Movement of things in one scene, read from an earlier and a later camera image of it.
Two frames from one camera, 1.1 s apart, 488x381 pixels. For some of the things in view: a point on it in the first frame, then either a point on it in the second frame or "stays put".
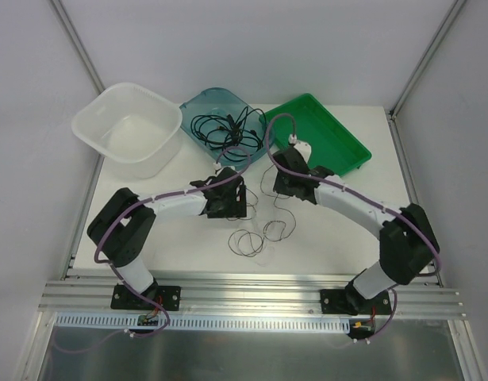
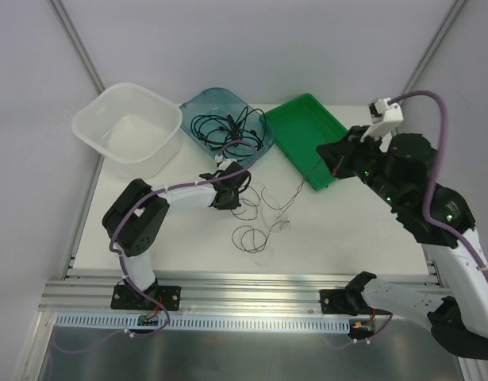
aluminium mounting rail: (244, 294) stays put
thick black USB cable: (239, 140) stays put
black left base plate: (168, 297) stays put
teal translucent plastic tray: (233, 133) stays put
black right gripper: (286, 182) to (347, 155)
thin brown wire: (267, 225) to (279, 218)
